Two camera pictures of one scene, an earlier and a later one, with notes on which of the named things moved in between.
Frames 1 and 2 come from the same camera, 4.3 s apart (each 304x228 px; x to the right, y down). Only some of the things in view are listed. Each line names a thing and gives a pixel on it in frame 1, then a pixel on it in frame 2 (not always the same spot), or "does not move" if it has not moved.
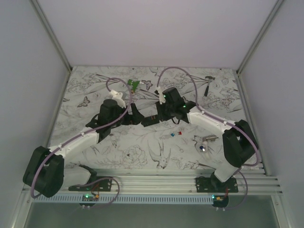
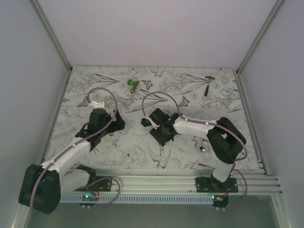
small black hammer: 206,90 does not move
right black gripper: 162,116 -> 160,139
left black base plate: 94,184 does not move
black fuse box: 150,120 does not move
